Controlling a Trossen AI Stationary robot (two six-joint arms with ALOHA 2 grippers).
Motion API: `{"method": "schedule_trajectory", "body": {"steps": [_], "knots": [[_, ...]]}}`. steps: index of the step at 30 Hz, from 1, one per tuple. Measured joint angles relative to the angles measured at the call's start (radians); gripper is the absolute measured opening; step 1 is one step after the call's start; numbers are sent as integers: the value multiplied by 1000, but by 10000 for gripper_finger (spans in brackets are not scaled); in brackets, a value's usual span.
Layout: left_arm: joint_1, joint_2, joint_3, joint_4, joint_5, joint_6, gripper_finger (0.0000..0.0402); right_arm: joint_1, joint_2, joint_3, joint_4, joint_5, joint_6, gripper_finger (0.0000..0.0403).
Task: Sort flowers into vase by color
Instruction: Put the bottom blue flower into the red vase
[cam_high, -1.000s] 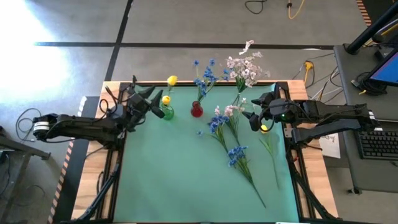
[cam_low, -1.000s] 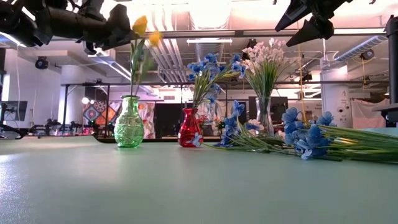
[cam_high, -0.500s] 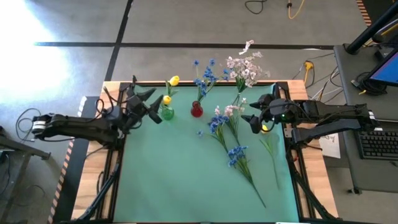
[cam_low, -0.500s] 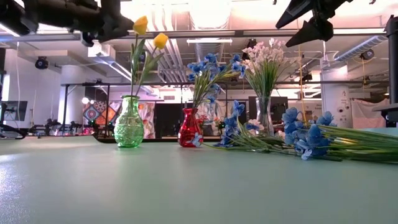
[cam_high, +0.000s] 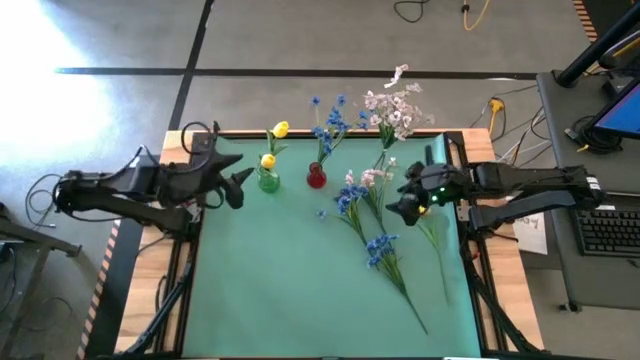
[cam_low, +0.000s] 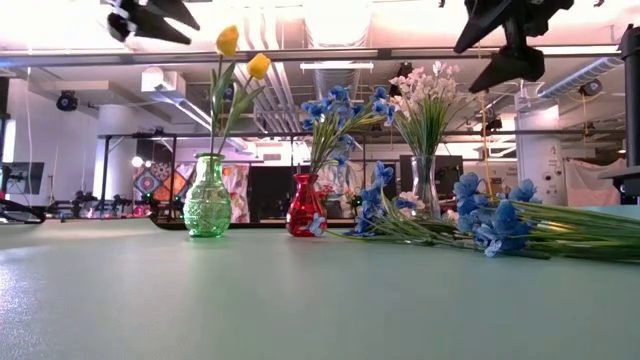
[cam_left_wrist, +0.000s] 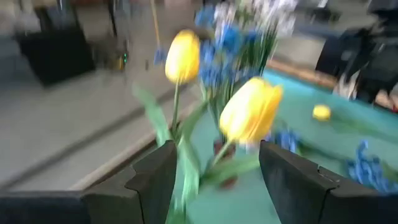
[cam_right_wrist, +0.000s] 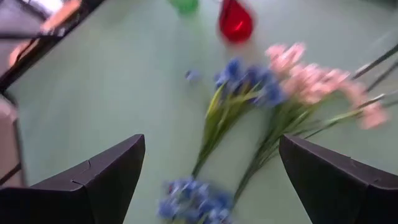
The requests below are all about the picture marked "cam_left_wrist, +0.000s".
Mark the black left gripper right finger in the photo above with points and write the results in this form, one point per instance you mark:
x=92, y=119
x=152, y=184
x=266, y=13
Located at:
x=298, y=193

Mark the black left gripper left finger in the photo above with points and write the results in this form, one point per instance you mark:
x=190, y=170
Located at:
x=136, y=199

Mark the yellow artificial tulip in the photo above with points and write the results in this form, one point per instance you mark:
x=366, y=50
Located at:
x=321, y=112
x=250, y=110
x=183, y=56

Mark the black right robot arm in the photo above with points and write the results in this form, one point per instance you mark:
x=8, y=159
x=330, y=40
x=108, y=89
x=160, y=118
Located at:
x=373, y=68

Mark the red glass vase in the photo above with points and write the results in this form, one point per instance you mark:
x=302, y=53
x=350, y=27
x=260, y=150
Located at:
x=217, y=146

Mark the green table mat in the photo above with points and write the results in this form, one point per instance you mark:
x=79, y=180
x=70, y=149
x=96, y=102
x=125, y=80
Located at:
x=342, y=137

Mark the large black box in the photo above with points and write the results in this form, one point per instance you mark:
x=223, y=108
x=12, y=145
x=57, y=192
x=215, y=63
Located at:
x=56, y=53

